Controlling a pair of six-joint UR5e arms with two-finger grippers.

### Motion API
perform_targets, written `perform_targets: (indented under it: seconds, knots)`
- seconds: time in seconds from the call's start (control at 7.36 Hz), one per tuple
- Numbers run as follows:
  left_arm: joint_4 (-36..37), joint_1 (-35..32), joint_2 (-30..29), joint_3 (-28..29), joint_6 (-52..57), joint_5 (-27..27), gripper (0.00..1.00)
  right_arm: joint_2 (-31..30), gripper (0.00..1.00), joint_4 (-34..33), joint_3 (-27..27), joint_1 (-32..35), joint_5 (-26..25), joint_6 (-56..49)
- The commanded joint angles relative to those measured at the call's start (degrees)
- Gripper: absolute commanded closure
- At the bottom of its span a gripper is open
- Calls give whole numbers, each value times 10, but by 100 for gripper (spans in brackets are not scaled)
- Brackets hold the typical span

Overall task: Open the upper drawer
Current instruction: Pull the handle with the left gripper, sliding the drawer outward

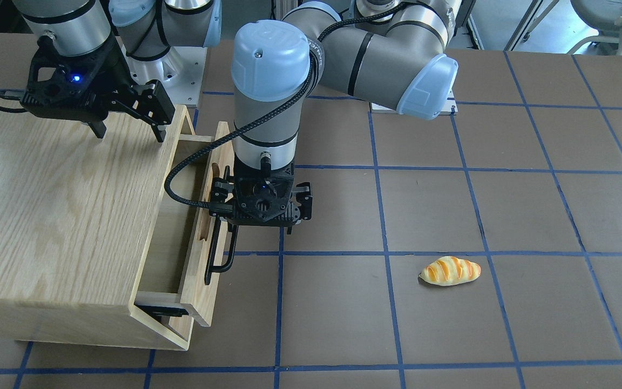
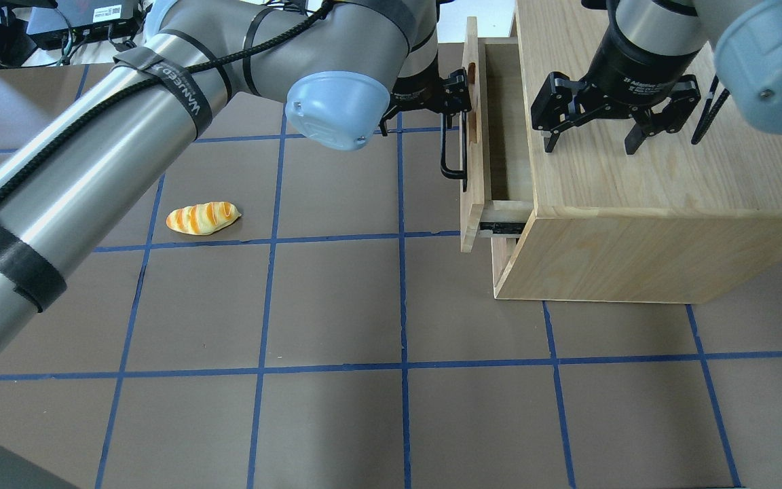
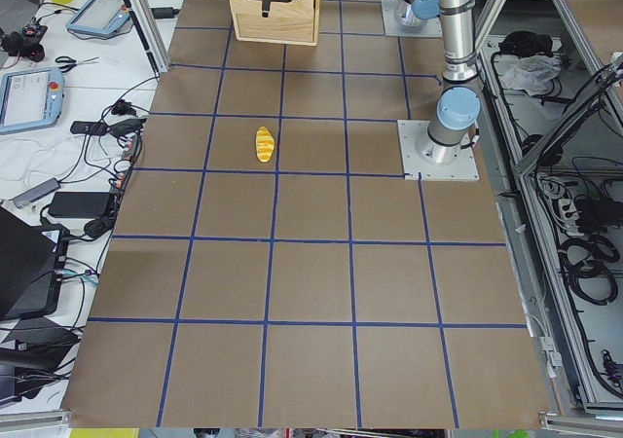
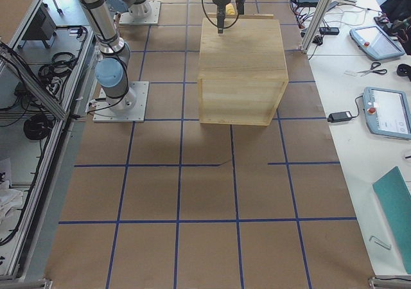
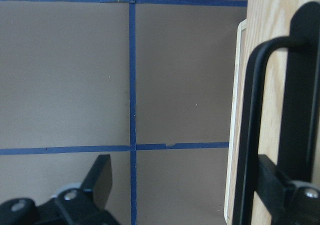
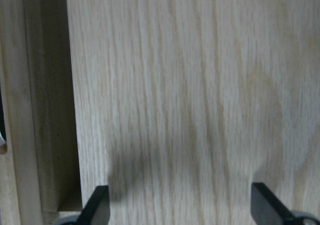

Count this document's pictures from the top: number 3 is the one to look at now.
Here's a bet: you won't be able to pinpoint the light wooden drawer cabinet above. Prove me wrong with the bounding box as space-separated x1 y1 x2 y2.
229 0 320 47

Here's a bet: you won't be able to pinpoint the yellow toy croissant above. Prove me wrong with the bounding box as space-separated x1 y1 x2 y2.
255 126 275 164

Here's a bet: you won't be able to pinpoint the grey teach pendant far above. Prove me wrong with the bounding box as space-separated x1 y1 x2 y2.
65 0 130 39

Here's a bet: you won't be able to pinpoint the grey teach pendant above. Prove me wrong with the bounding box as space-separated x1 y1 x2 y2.
1 67 64 134
65 0 130 39

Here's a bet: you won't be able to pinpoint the black small adapter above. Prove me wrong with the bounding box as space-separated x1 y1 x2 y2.
70 121 109 136

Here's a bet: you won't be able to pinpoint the grey teach pendant near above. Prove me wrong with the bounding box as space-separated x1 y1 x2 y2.
1 67 64 134

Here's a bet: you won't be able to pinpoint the white crumpled cloth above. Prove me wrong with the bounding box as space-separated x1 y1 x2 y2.
500 55 562 95

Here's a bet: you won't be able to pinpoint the black power adapter brick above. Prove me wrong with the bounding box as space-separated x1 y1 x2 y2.
48 192 112 218

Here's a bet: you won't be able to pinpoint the black laptop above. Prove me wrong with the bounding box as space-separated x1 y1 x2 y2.
1 209 69 320

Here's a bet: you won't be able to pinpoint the aluminium frame post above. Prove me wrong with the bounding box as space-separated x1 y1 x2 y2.
123 0 170 77

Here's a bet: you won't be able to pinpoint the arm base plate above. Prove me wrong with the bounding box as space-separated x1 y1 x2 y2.
382 0 442 38
397 120 479 182

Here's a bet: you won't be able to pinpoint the black handled scissors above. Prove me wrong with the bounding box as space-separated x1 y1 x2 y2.
55 55 99 73

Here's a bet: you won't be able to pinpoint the black coiled cable bundle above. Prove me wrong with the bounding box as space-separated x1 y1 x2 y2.
559 237 620 308

